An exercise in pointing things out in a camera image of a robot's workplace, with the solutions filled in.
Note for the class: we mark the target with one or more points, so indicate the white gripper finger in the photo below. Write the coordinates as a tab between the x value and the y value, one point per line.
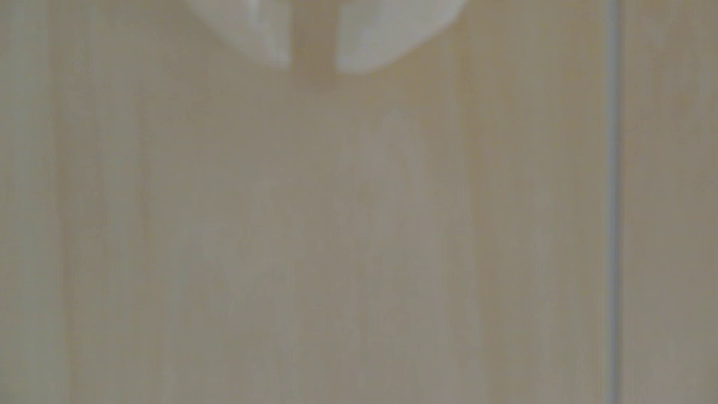
252	25
381	33

